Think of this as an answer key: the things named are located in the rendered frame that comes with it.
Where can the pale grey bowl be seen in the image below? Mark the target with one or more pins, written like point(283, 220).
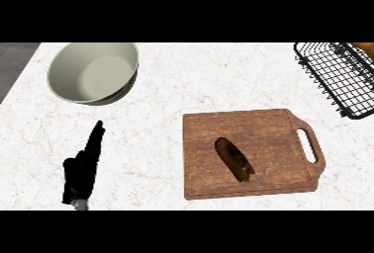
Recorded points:
point(92, 74)

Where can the orange brown object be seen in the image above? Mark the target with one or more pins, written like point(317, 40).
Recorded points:
point(366, 48)

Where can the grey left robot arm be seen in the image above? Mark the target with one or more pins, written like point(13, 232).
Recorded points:
point(82, 205)

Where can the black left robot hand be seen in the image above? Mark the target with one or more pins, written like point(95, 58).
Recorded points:
point(84, 168)

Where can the brown wooden cutting board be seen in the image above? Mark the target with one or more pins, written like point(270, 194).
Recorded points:
point(243, 154)

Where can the dark grey flat surface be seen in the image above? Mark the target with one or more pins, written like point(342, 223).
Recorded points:
point(14, 64)

